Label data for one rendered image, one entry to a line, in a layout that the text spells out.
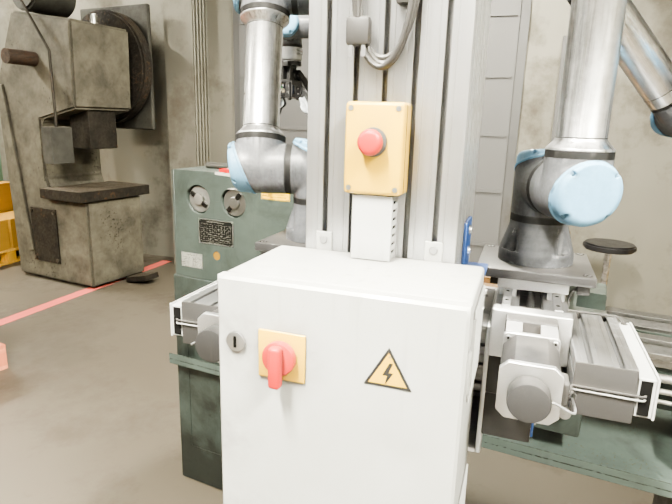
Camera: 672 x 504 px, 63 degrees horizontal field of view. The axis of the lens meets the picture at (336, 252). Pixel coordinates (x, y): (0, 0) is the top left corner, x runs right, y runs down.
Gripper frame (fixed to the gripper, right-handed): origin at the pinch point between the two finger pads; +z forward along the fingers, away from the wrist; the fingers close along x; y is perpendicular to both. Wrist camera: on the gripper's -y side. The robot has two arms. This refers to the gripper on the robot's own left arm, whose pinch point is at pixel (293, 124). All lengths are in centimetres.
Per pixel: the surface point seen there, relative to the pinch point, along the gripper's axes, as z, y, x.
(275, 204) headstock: 25.5, 14.0, 1.6
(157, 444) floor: 142, 2, -68
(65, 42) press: -54, -142, -282
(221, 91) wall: -25, -269, -234
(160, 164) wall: 46, -261, -306
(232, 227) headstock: 35.0, 14.2, -15.6
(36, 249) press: 115, -141, -339
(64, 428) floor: 142, 12, -115
